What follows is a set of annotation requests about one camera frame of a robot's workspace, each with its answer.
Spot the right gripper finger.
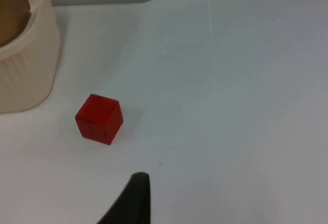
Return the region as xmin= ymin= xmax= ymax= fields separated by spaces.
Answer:
xmin=96 ymin=172 xmax=151 ymax=224

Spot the red cube block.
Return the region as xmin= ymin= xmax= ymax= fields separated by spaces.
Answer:
xmin=75 ymin=93 xmax=124 ymax=146

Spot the cream box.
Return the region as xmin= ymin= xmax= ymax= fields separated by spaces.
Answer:
xmin=0 ymin=3 xmax=62 ymax=114

